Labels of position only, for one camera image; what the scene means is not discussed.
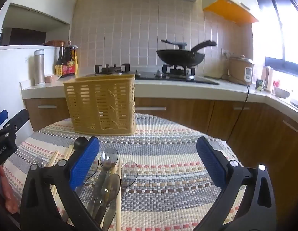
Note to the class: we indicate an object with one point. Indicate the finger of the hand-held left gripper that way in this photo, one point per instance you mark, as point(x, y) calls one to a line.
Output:
point(17, 121)
point(0, 118)

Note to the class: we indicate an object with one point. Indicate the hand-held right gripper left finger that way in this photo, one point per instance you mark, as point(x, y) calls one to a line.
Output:
point(84, 163)

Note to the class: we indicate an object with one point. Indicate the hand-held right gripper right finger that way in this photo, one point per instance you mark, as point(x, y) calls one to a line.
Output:
point(211, 163)

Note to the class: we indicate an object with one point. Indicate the yellow plastic utensil basket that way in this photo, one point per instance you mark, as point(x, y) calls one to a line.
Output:
point(100, 103)

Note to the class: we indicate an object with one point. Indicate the striped woven table mat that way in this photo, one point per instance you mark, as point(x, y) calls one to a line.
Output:
point(163, 168)

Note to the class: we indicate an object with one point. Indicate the small pink box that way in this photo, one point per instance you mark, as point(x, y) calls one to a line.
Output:
point(52, 78)

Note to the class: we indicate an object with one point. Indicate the steel thermos flask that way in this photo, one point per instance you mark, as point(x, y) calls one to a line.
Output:
point(39, 67)

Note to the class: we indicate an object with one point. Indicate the dark bottle yellow label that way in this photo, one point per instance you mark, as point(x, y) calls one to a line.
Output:
point(59, 65)

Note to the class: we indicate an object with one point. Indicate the yellow oil bottle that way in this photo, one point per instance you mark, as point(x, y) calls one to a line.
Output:
point(76, 60)

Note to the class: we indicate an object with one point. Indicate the white kitchen countertop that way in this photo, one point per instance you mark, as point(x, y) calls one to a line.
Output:
point(163, 89)

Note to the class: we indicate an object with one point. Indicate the dark green cup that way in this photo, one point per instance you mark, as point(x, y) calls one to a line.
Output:
point(260, 84)

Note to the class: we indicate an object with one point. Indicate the beige rice cooker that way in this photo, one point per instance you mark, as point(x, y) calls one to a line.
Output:
point(239, 69)

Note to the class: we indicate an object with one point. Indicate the black burner grate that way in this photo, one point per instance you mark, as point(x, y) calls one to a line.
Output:
point(179, 70)
point(112, 68)

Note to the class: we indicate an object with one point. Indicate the grey bowl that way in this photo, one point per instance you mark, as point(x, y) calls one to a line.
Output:
point(281, 92)

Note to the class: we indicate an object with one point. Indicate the small red packet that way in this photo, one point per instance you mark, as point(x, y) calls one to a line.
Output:
point(276, 83)

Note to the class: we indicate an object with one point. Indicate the black glass gas stove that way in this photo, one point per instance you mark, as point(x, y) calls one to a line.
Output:
point(149, 78)

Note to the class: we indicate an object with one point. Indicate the black wok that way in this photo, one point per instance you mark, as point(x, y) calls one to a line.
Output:
point(180, 56)

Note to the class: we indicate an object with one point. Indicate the dark framed window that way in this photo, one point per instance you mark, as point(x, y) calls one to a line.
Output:
point(283, 28)

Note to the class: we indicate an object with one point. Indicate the white wall socket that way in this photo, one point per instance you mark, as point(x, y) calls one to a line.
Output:
point(226, 53)

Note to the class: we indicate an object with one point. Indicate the orange wall cabinet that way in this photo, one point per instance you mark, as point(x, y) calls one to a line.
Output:
point(232, 9)

